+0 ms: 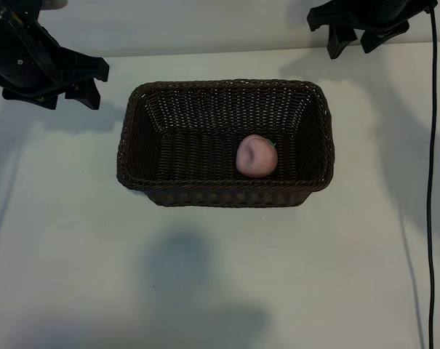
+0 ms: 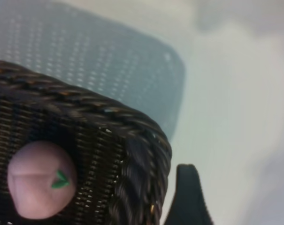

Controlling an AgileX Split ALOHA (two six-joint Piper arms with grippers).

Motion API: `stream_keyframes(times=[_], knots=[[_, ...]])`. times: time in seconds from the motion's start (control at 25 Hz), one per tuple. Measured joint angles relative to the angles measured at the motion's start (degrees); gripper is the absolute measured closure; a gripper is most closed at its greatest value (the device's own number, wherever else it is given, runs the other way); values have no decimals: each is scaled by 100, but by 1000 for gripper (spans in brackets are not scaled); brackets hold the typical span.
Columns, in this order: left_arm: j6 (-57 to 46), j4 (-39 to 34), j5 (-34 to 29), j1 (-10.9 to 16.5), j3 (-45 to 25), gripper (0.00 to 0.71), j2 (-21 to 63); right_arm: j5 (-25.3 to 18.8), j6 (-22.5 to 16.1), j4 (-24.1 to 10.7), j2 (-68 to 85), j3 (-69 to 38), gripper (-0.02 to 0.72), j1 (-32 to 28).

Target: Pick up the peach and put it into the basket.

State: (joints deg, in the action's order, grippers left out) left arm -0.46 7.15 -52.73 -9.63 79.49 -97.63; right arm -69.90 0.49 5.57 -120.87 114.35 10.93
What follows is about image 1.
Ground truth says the black cable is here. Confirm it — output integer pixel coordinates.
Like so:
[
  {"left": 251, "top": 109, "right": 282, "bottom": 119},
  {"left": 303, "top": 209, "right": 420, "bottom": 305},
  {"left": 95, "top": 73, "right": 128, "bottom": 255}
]
[{"left": 424, "top": 6, "right": 439, "bottom": 349}]

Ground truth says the dark brown woven basket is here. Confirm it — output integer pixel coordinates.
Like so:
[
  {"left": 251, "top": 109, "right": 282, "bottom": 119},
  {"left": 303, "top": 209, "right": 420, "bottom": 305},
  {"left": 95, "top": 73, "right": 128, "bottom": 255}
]
[{"left": 116, "top": 78, "right": 336, "bottom": 209}]

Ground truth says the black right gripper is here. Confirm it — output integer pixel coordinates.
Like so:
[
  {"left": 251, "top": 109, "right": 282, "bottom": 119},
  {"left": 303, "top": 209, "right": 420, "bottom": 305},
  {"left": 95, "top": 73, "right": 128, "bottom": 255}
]
[{"left": 306, "top": 0, "right": 439, "bottom": 60}]

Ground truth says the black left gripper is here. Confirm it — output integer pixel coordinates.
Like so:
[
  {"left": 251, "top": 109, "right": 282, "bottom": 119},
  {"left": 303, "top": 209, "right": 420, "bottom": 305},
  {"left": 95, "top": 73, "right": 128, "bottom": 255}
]
[{"left": 0, "top": 0, "right": 111, "bottom": 111}]

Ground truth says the pink peach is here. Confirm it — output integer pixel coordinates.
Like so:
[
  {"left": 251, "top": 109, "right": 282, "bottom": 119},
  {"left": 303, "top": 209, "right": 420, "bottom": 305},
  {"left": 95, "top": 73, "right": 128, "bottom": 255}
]
[{"left": 235, "top": 133, "right": 279, "bottom": 179}]

